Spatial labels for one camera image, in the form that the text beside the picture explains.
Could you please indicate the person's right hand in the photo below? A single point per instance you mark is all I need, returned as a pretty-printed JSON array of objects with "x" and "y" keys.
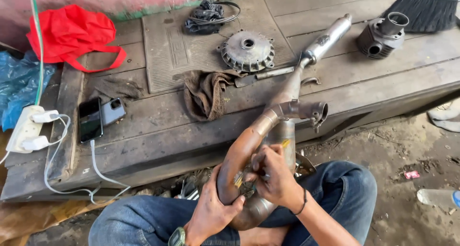
[{"x": 275, "y": 183}]

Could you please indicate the person's left hand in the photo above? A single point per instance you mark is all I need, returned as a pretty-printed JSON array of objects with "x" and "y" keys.
[{"x": 208, "y": 217}]

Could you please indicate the person's right fingers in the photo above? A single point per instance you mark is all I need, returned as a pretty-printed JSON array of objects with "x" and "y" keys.
[{"x": 261, "y": 163}]

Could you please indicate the metal motorcycle exhaust pipe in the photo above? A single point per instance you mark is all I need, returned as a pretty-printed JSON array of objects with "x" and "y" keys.
[{"x": 284, "y": 105}]

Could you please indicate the black wrist band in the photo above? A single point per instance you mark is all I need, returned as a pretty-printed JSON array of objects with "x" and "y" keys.
[{"x": 304, "y": 203}]

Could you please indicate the person's blue jeans legs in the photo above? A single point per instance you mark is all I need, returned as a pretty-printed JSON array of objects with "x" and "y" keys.
[{"x": 323, "y": 188}]

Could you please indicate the wooden platform bench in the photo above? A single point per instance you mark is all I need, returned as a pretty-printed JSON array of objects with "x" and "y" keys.
[{"x": 230, "y": 95}]

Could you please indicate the flat metal bar tool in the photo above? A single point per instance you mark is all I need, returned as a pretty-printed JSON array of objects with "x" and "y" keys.
[{"x": 264, "y": 76}]

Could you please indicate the dirty brown rag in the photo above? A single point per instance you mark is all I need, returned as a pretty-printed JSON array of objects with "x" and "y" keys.
[{"x": 206, "y": 95}]

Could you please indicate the green wrist watch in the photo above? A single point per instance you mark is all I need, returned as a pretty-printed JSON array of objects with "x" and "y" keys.
[{"x": 177, "y": 237}]

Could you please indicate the round metal engine cover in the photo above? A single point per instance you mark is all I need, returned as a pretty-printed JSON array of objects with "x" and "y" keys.
[{"x": 247, "y": 51}]

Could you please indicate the grey ribbed rubber mat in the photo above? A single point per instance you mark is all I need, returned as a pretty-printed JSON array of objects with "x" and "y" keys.
[{"x": 190, "y": 55}]

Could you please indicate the red small wrapper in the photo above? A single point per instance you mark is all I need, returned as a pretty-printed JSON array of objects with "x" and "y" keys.
[{"x": 412, "y": 174}]

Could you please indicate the grey smartphone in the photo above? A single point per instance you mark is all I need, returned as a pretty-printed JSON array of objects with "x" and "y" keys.
[{"x": 113, "y": 111}]

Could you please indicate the dirty grey rag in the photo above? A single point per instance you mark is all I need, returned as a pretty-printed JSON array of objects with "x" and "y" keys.
[{"x": 116, "y": 89}]

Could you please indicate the grey engine cylinder block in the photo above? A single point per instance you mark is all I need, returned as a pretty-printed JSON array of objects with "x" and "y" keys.
[{"x": 381, "y": 35}]

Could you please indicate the black smartphone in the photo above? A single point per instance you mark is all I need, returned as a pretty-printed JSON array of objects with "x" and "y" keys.
[{"x": 90, "y": 120}]

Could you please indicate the clear plastic bottle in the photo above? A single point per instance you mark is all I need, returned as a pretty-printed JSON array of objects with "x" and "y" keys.
[{"x": 438, "y": 197}]

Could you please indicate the white sandal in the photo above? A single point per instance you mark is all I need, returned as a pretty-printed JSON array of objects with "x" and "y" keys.
[{"x": 445, "y": 116}]

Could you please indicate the white phone charger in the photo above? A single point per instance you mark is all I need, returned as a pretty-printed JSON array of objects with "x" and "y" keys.
[
  {"x": 35, "y": 143},
  {"x": 45, "y": 116}
]

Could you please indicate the black bristle broom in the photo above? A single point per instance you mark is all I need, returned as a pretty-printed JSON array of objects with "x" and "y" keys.
[{"x": 424, "y": 8}]

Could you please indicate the brown cardboard sheet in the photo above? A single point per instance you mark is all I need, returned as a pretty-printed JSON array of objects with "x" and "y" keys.
[{"x": 39, "y": 217}]

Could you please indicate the red cloth bag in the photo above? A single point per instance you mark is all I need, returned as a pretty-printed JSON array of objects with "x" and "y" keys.
[{"x": 72, "y": 33}]

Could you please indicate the white power strip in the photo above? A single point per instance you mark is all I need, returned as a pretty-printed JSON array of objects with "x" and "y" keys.
[{"x": 24, "y": 129}]

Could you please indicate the blue plastic sheet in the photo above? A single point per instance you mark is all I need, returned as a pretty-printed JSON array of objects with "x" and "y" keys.
[{"x": 19, "y": 84}]

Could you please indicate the small curved metal bracket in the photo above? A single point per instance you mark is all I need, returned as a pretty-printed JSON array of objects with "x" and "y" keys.
[{"x": 311, "y": 81}]

